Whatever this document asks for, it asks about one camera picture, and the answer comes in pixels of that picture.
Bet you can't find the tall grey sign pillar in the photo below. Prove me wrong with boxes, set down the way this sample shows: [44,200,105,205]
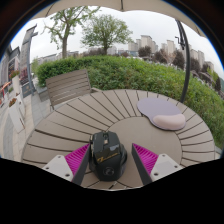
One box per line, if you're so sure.
[19,23,39,98]

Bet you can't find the white planter box with flowers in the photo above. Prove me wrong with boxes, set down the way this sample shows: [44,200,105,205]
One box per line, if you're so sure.
[8,97,26,134]

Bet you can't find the green hedge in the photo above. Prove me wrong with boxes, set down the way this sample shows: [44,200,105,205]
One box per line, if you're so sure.
[35,55,224,149]

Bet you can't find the thin sparse tree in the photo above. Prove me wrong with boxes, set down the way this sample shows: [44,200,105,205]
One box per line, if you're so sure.
[41,5,101,60]

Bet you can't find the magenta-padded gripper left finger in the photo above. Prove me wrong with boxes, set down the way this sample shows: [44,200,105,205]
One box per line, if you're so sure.
[41,143,92,186]

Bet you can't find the slatted wooden chair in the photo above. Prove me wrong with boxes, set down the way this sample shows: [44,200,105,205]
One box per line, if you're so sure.
[45,68,93,111]

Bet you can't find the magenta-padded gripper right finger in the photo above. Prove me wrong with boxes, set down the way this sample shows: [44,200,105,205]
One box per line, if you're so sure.
[131,143,184,186]

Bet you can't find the purple mouse pad with wrist rest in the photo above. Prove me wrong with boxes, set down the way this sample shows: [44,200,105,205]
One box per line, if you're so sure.
[136,96,187,132]

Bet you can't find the beige patio umbrella canopy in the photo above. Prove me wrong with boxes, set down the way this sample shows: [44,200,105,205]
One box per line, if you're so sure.
[31,0,206,38]

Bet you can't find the round leafy tree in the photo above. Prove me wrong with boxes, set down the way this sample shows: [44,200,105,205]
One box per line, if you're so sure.
[80,13,134,56]

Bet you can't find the far apartment buildings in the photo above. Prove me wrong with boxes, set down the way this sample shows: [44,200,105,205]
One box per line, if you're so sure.
[128,34,216,73]

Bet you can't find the dark curved umbrella pole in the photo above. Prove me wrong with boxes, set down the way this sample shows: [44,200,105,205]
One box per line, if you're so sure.
[174,19,192,104]

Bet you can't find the black computer mouse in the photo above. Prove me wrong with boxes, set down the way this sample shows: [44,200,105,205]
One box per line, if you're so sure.
[88,130,129,182]

